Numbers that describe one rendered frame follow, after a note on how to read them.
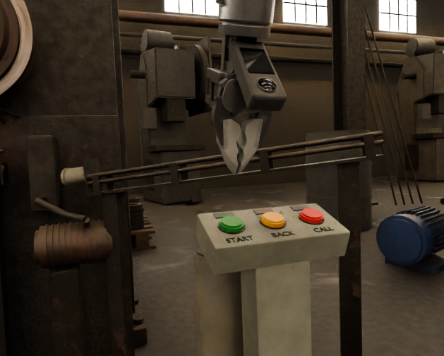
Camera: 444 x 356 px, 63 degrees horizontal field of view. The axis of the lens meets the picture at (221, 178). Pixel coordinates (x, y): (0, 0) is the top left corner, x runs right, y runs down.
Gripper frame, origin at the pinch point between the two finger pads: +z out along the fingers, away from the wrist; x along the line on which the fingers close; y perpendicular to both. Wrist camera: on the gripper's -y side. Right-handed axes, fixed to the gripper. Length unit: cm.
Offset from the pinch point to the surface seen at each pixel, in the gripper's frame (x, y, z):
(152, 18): -98, 656, -25
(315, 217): -14.4, -1.9, 9.3
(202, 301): 2.2, 6.9, 31.3
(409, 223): -142, 80, 74
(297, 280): -9.5, -6.8, 18.1
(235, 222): -0.1, -0.8, 9.3
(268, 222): -5.8, -1.3, 9.6
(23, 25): 38, 85, -16
